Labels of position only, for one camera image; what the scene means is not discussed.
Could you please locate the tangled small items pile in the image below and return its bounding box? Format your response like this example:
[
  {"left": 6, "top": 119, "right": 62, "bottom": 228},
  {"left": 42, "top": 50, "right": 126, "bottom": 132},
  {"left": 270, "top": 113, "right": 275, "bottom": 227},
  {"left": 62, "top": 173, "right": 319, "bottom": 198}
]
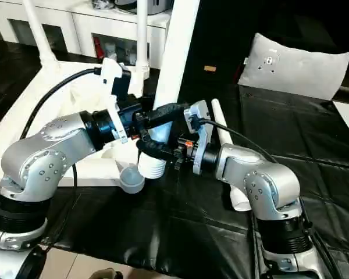
[{"left": 93, "top": 0, "right": 116, "bottom": 11}]

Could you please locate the white plastic table top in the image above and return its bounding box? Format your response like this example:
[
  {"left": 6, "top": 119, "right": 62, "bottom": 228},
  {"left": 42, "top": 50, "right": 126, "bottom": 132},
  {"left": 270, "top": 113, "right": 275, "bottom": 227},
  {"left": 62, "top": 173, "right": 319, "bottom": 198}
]
[{"left": 0, "top": 61, "right": 163, "bottom": 194}]

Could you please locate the black work mat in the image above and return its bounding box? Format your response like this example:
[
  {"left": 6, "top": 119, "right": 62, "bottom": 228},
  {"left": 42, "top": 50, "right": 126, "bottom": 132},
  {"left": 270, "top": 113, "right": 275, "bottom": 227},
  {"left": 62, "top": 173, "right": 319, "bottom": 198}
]
[{"left": 0, "top": 38, "right": 349, "bottom": 279}]

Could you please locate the white cabinet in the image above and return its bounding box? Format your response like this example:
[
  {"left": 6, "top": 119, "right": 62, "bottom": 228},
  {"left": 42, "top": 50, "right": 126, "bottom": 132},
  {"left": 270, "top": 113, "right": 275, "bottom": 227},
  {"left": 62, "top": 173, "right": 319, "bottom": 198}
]
[{"left": 0, "top": 0, "right": 173, "bottom": 68}]

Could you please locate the grey bag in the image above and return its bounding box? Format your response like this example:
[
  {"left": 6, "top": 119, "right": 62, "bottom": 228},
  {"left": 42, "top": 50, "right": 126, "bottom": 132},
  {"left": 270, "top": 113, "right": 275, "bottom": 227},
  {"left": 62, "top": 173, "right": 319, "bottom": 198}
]
[{"left": 116, "top": 0, "right": 173, "bottom": 16}]

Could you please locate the white plastic table leg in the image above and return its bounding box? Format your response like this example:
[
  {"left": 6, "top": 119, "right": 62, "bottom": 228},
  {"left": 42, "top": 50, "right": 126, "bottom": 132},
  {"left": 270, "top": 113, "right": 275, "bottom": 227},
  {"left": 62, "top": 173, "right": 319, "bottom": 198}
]
[
  {"left": 211, "top": 99, "right": 252, "bottom": 212},
  {"left": 135, "top": 0, "right": 151, "bottom": 82},
  {"left": 137, "top": 0, "right": 201, "bottom": 180},
  {"left": 22, "top": 0, "right": 60, "bottom": 68}
]

